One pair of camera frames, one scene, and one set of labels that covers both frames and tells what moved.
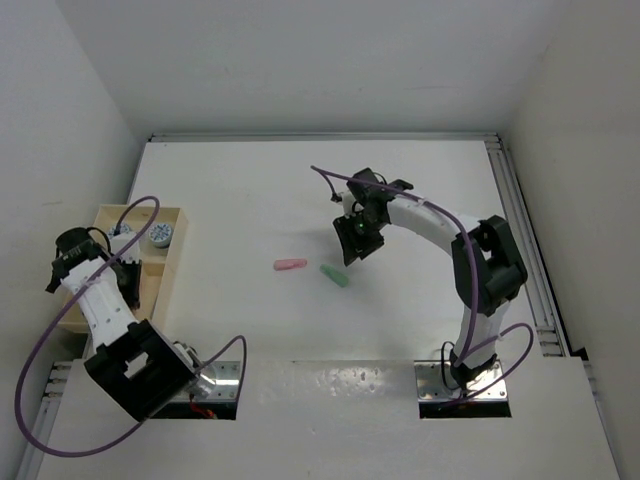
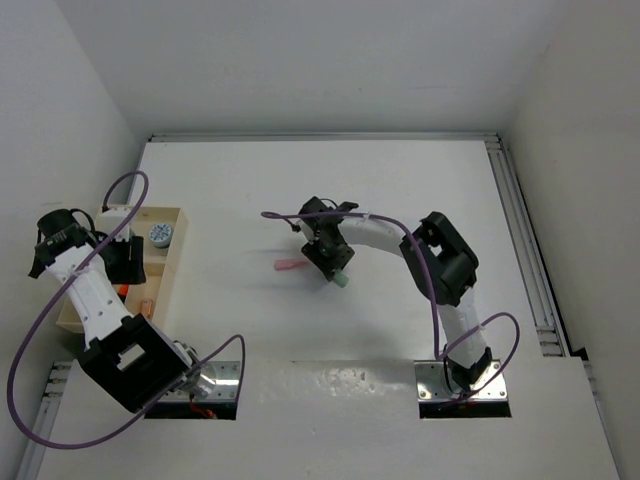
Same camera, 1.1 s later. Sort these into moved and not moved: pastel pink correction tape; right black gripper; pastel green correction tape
Moved: right black gripper
Not moved: pastel green correction tape; pastel pink correction tape
